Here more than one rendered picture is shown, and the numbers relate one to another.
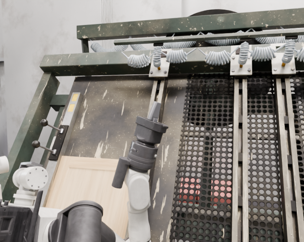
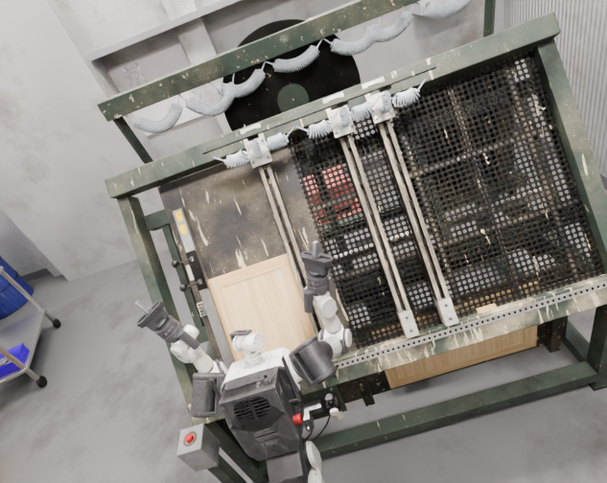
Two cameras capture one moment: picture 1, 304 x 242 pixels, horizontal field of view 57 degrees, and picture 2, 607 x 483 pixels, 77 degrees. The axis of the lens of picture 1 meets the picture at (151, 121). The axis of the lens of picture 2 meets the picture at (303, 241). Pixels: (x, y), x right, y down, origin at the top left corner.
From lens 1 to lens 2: 0.84 m
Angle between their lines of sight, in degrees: 31
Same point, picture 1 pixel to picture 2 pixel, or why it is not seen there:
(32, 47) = not seen: outside the picture
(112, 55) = (194, 153)
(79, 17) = (6, 11)
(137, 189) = (327, 307)
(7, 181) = not seen: hidden behind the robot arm
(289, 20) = (361, 16)
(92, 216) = (317, 348)
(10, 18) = not seen: outside the picture
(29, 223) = (283, 375)
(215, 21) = (279, 43)
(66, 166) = (219, 287)
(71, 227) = (310, 362)
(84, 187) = (248, 297)
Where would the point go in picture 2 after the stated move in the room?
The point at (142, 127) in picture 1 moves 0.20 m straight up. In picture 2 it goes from (313, 265) to (294, 222)
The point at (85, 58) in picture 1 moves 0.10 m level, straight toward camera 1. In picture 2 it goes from (163, 168) to (169, 172)
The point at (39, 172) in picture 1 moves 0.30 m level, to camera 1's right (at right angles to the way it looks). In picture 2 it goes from (257, 337) to (329, 298)
